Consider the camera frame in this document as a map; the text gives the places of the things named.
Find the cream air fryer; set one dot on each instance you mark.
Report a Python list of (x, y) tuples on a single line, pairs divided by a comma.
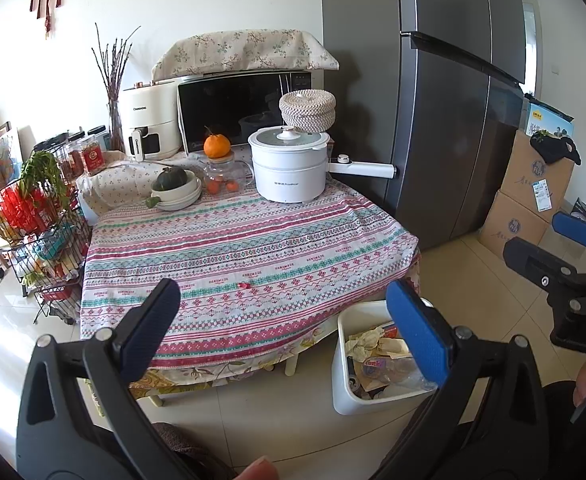
[(148, 110)]

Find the glass teapot with tomatoes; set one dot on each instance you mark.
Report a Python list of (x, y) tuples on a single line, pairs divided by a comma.
[(220, 170)]

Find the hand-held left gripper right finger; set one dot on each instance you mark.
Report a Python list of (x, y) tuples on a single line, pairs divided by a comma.
[(418, 330)]

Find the white bowl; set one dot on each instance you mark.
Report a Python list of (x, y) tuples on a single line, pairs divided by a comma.
[(183, 200)]

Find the floral under tablecloth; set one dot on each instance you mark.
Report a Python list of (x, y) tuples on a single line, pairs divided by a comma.
[(198, 375)]

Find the woven lidded basket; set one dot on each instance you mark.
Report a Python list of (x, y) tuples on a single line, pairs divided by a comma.
[(307, 110)]

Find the person's right hand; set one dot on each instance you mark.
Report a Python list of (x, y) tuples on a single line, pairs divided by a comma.
[(585, 380)]

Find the striped patterned tablecloth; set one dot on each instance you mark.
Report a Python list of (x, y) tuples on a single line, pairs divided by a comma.
[(248, 250)]

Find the bare twigs in vase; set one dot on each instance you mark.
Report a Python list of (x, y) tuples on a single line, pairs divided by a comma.
[(115, 85)]

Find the black cloth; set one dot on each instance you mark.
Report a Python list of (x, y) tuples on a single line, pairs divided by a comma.
[(555, 149)]

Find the small green squash piece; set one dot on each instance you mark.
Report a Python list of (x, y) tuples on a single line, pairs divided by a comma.
[(151, 202)]

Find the blue printed box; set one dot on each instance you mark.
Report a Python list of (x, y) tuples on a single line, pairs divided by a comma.
[(545, 117)]

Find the white tissue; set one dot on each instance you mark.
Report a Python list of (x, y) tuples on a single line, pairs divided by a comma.
[(368, 341)]

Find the brown fabric trousers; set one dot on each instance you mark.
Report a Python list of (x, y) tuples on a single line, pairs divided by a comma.
[(183, 450)]

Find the cardboard box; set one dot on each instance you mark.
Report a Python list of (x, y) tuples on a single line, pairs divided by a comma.
[(528, 175), (518, 230)]

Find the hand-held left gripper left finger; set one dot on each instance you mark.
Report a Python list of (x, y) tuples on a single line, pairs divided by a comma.
[(150, 325)]

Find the red decoration bundle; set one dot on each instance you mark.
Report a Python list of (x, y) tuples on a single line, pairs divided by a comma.
[(20, 210)]

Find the floral cushion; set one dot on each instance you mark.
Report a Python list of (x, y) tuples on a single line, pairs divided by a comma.
[(118, 185)]

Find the clear red label bottle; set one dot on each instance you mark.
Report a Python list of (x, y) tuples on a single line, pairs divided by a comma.
[(380, 366)]

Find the green hanging plant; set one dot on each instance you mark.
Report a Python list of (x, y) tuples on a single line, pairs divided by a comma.
[(43, 170)]

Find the small orange fruit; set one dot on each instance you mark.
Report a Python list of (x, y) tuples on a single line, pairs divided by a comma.
[(213, 187), (231, 185)]

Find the grey refrigerator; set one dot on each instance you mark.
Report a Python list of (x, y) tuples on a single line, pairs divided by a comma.
[(448, 110)]

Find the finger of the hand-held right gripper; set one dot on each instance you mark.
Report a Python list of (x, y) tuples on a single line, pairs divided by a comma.
[(533, 259), (575, 227)]

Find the floral dust cover cloth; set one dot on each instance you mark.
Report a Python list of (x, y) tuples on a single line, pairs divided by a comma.
[(243, 52)]

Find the black microwave oven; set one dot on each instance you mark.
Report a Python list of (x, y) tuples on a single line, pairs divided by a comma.
[(223, 110)]

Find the white electric pot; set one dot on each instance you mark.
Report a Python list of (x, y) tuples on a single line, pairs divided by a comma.
[(285, 180)]

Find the person's left hand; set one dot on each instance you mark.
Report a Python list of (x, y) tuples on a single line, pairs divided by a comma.
[(258, 469)]

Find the white plastic bin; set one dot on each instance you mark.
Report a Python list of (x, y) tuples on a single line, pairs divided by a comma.
[(345, 395)]

